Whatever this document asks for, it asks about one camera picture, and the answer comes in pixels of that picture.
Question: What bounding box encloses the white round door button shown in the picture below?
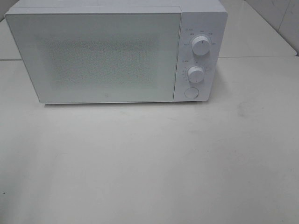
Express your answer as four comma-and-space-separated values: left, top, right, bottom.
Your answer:
185, 87, 199, 99

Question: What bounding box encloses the white timer knob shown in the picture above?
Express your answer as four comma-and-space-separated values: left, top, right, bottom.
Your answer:
187, 66, 205, 83

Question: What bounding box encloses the white upper power knob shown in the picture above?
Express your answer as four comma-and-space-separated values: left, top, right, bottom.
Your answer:
191, 34, 211, 56

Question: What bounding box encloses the white microwave oven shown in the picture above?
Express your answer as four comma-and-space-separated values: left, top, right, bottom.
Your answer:
5, 0, 228, 104

